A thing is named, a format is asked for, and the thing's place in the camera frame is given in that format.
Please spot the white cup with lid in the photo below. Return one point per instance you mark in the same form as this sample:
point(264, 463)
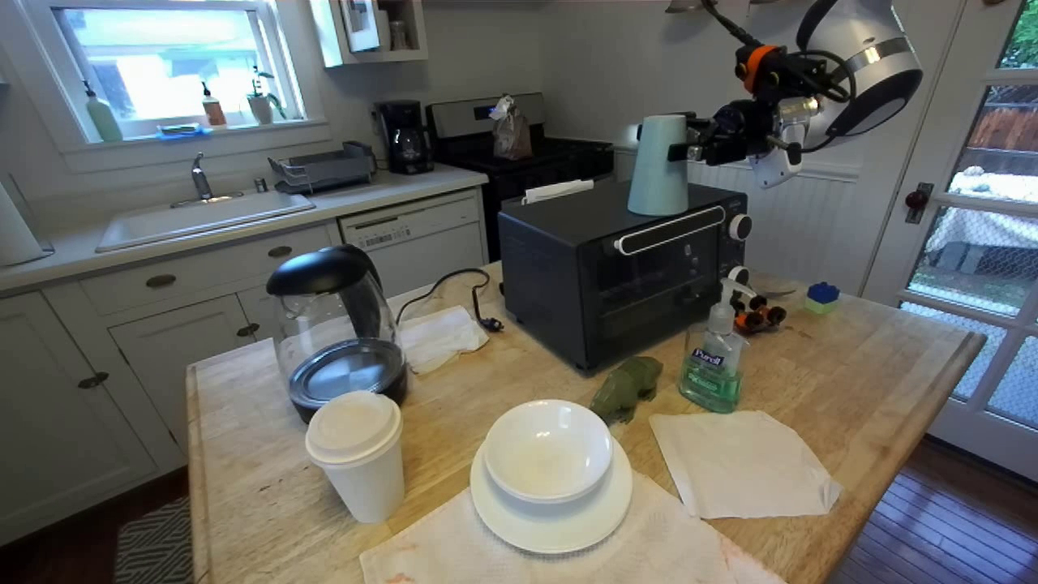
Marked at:
point(357, 464)

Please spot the grey patterned rug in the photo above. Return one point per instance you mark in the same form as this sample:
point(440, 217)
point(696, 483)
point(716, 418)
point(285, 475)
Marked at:
point(156, 547)

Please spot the dish wand blue sponge head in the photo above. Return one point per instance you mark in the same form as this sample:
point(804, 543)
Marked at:
point(825, 294)

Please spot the black toaster oven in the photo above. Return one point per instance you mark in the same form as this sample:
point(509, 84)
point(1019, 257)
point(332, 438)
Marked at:
point(585, 261)

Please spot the small orange bottle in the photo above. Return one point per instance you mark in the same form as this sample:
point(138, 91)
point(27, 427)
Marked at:
point(211, 107)

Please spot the white kitchen counter cabinets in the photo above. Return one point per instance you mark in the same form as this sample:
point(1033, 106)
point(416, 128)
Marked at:
point(164, 334)

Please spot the metal sink faucet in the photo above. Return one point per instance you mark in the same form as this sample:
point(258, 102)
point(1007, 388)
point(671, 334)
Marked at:
point(203, 181)

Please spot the white folded napkin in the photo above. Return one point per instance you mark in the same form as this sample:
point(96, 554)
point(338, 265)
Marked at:
point(742, 464)

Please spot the glass electric kettle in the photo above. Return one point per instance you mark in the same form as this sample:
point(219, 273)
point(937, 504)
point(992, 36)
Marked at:
point(335, 368)

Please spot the white wall shelf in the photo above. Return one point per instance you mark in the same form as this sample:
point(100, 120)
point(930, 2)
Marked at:
point(363, 35)

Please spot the black coffee maker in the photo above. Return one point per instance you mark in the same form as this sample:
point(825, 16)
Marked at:
point(404, 138)

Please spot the white soap bottle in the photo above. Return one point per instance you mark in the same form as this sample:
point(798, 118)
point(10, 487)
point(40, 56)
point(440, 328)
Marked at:
point(104, 118)

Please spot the white ribbed box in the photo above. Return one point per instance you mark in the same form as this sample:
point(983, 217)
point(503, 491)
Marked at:
point(557, 194)

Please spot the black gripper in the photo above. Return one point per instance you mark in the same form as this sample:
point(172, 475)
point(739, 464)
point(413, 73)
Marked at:
point(750, 131)

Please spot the wooden top kitchen island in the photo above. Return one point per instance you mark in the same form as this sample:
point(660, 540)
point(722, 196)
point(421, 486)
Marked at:
point(271, 506)

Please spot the green plush toy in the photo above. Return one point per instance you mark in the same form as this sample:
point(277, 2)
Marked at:
point(625, 390)

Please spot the orange toy car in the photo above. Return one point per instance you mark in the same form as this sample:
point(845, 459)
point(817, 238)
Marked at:
point(765, 316)

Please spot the kitchen window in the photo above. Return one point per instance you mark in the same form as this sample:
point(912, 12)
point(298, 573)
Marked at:
point(164, 52)

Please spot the blue sponge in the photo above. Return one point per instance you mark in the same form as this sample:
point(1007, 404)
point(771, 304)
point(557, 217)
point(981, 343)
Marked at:
point(184, 133)

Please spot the white glass door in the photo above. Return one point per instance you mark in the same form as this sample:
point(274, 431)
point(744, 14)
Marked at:
point(892, 265)

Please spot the blue plastic cup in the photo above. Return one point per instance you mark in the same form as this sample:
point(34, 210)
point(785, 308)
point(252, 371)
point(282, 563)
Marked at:
point(656, 173)

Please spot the white bowl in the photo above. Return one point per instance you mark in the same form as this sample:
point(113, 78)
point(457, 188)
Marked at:
point(545, 448)

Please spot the large white paper mat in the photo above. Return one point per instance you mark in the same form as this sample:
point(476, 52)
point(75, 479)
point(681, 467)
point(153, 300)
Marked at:
point(651, 540)

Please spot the white plate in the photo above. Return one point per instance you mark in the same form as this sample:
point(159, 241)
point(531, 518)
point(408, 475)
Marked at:
point(522, 529)

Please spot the black kitchen stove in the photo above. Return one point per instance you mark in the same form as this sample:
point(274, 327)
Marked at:
point(539, 164)

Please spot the green soap pump bottle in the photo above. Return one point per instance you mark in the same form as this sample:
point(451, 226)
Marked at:
point(716, 376)

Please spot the grey countertop appliance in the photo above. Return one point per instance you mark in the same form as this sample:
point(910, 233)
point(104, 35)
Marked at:
point(322, 171)

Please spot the grey spray bottle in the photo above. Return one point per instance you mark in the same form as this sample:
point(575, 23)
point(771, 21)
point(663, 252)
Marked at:
point(264, 102)

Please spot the brown paper bag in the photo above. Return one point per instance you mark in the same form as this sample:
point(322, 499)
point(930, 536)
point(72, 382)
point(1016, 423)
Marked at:
point(510, 131)

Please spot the white cloth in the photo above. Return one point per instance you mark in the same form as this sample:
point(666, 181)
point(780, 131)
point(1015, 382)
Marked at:
point(443, 338)

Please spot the white kitchen sink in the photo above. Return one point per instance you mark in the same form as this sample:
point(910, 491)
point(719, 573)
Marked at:
point(207, 219)

